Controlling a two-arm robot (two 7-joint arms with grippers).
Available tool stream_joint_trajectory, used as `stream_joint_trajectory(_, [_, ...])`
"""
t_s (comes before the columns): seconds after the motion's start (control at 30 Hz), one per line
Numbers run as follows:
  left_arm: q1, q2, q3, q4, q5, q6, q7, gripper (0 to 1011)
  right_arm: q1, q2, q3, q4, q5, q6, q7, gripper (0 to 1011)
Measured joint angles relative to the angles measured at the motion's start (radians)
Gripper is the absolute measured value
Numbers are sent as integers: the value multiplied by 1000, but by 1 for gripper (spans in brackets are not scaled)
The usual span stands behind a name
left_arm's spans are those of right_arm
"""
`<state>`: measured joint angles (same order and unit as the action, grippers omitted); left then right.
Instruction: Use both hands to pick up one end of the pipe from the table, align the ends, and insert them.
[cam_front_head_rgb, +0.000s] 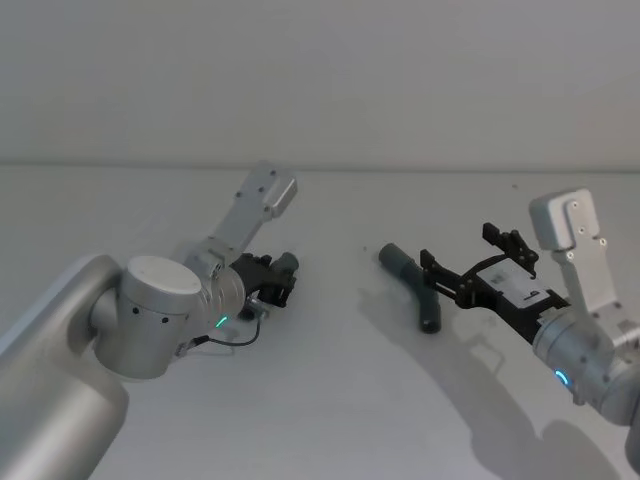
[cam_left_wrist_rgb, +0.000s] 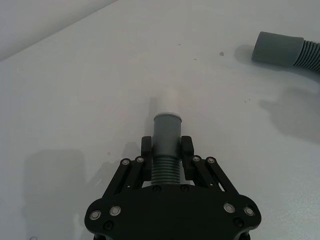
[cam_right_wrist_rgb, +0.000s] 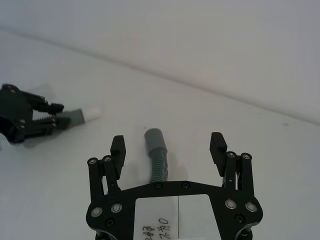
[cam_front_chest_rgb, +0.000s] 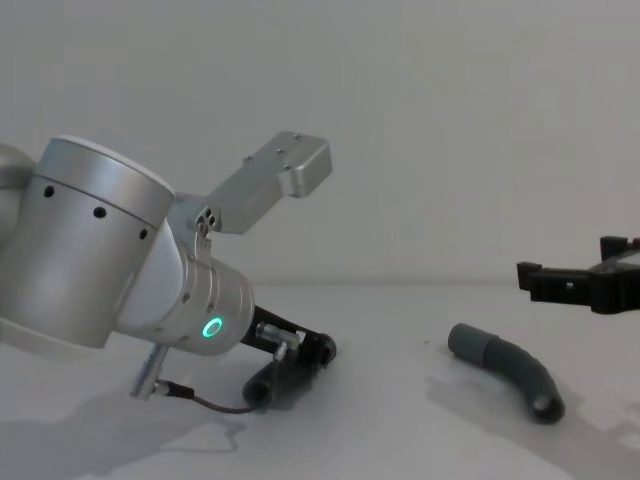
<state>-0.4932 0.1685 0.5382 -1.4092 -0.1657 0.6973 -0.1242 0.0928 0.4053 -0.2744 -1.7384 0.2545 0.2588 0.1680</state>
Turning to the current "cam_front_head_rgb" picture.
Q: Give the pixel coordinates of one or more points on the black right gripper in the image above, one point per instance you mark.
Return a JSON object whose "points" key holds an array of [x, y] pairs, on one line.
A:
{"points": [[510, 290]]}

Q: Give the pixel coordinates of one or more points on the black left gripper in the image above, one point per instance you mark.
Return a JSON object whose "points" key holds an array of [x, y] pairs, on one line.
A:
{"points": [[252, 272]]}

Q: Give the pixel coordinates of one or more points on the small grey cylinder piece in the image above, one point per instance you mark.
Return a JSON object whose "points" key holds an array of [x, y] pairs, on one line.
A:
{"points": [[288, 262]]}

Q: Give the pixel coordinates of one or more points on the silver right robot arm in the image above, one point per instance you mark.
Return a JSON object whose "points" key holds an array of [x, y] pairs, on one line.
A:
{"points": [[575, 345]]}

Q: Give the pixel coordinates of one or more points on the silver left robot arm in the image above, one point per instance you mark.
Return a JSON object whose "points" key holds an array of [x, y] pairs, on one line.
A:
{"points": [[50, 350]]}

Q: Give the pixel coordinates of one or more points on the dark grey forked pipe fitting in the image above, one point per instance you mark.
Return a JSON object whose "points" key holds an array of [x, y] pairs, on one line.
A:
{"points": [[400, 265]]}

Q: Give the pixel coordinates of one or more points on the white table cloth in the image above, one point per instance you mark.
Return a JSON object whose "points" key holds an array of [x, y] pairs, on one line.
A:
{"points": [[320, 400]]}

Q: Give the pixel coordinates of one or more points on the white backdrop curtain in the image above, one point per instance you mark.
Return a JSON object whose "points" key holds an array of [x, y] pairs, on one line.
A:
{"points": [[320, 75]]}

